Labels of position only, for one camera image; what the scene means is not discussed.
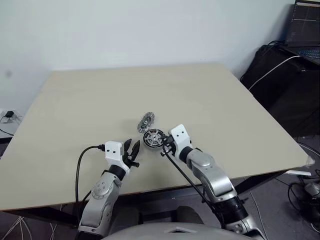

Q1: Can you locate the round black motor stator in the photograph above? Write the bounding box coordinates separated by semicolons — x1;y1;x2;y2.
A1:
142;128;165;150

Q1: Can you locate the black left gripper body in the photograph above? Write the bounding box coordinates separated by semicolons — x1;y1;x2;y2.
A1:
121;143;141;168

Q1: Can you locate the thin white floor wire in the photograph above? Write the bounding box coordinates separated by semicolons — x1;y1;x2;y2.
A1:
48;219;64;240
8;215;29;240

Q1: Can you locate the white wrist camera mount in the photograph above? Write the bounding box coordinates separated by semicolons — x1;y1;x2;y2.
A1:
168;123;194;160
104;140;131;173

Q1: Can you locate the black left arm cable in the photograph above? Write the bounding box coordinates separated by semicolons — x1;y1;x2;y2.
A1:
74;144;107;228

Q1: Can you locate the silver round motor housing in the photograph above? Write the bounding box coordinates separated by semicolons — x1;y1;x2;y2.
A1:
136;111;158;134

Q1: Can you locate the white power strip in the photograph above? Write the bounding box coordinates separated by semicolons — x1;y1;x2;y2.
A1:
0;108;24;124

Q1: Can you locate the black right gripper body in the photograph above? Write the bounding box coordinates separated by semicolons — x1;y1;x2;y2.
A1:
163;134;176;154

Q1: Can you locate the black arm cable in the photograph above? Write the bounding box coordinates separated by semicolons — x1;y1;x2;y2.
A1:
160;146;226;230
74;144;107;228

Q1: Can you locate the silver robot torso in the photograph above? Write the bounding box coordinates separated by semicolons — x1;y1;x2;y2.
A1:
99;219;251;240

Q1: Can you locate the white cable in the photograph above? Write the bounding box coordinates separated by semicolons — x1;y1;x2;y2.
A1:
248;55;303;91

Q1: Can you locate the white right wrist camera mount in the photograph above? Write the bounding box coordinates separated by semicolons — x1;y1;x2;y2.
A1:
168;123;194;160

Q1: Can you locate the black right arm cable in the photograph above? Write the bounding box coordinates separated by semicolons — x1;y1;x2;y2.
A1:
160;146;226;230

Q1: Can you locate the large black case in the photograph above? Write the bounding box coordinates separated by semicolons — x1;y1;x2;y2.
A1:
239;41;320;138

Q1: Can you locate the black laptop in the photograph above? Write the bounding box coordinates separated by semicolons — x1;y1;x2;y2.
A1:
284;0;320;65

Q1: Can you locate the grey power brick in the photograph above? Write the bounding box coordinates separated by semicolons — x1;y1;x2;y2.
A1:
303;182;320;196

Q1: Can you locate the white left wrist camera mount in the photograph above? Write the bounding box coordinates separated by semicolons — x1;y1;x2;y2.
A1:
104;140;131;173

